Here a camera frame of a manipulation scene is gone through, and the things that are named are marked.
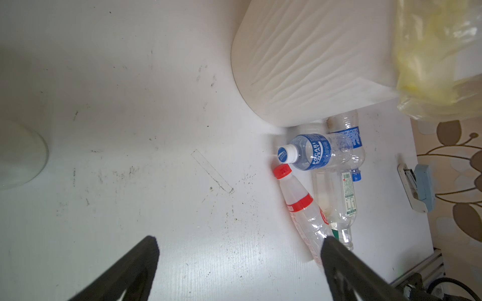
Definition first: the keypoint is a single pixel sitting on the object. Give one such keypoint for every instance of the white bin yellow bag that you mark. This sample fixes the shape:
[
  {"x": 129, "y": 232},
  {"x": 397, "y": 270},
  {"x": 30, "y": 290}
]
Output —
[{"x": 295, "y": 62}]

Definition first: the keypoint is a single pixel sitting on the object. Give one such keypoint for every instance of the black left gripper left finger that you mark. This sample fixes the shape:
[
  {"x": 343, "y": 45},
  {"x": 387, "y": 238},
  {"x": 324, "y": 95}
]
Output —
[{"x": 130, "y": 278}]

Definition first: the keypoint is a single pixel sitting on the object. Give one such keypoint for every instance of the light blue stapler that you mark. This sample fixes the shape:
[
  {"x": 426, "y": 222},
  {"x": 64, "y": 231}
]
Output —
[{"x": 418, "y": 186}]

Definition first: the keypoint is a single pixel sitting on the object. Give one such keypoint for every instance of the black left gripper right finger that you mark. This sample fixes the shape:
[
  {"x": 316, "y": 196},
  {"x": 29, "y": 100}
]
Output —
[{"x": 351, "y": 279}]

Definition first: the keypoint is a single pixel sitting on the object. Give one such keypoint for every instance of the clear bottle red cap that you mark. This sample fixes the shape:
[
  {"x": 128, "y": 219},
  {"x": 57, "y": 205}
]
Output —
[{"x": 305, "y": 213}]

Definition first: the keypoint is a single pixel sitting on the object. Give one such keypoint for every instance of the clear bottle green white label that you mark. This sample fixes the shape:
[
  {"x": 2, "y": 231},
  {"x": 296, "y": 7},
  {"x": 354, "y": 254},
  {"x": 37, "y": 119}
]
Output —
[{"x": 335, "y": 195}]

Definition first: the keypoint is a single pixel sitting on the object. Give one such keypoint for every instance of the small bottle blue label lying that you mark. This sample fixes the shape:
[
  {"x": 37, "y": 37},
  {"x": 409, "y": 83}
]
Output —
[{"x": 317, "y": 151}]

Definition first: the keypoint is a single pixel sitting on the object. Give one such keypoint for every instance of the small bottle blue cap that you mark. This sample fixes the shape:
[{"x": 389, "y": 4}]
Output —
[{"x": 348, "y": 124}]

